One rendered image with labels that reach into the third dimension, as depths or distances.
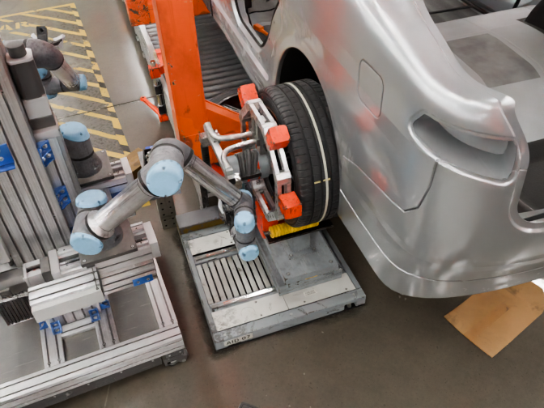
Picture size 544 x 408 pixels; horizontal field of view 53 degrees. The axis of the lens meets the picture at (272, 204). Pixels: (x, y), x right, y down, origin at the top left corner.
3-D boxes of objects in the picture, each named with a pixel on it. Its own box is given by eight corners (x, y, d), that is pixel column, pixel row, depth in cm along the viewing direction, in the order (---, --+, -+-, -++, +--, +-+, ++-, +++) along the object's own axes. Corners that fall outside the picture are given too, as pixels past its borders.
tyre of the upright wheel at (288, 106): (339, 242, 265) (363, 151, 212) (295, 255, 260) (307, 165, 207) (292, 146, 301) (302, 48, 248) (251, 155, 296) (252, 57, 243)
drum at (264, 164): (276, 181, 251) (276, 157, 241) (232, 192, 246) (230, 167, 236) (266, 163, 261) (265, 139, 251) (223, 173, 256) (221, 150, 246)
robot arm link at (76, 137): (92, 157, 245) (84, 133, 236) (61, 160, 244) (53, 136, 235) (95, 142, 254) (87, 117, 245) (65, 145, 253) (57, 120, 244)
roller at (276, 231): (323, 226, 270) (324, 218, 266) (267, 242, 264) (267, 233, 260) (319, 218, 274) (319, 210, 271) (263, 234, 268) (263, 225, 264)
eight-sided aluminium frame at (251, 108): (291, 241, 250) (291, 146, 214) (278, 244, 249) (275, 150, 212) (255, 171, 288) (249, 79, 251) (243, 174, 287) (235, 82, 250)
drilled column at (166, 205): (178, 225, 342) (167, 173, 314) (163, 229, 340) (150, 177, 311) (175, 214, 349) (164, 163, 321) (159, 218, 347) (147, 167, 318)
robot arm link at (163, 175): (95, 235, 212) (192, 156, 190) (88, 264, 201) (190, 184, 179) (69, 219, 206) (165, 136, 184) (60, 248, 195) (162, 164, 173)
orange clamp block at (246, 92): (260, 101, 248) (254, 82, 248) (243, 104, 246) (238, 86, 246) (257, 105, 255) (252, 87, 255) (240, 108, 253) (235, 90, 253)
